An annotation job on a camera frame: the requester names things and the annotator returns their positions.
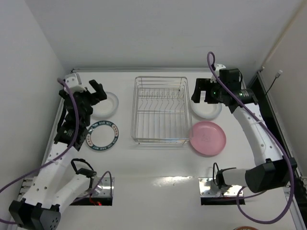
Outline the white plate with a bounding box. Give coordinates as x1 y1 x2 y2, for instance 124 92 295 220
92 92 119 118
190 91 222 120

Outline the pink plate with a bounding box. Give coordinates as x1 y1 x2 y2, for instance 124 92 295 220
189 121 226 157

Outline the green rimmed lettered plate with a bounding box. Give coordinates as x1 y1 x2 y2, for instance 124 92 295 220
85 120 119 152

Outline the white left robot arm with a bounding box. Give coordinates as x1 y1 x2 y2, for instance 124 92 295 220
9 79 107 230

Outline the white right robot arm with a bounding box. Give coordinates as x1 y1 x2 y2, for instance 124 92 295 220
191 68 297 193

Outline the brown round object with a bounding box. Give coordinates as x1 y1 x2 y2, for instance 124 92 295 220
233 226 259 230

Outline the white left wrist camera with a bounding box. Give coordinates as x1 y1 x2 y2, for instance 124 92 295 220
64 73 86 94

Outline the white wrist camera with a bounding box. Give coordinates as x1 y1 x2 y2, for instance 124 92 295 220
211 64 226 83
64 73 86 94

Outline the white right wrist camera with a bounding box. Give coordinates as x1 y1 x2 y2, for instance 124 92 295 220
211 64 226 83

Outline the metal wire dish rack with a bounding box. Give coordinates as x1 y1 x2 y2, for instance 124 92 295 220
131 76 192 145

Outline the black cable with white plug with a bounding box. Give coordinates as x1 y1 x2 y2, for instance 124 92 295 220
264 69 283 94

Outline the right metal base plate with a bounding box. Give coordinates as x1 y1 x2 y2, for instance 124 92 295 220
198 177 242 198

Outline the metal base plate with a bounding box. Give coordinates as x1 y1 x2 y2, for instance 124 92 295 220
198 177 242 198
77 177 115 198

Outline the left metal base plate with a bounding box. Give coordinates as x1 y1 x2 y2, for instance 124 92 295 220
77 177 115 198

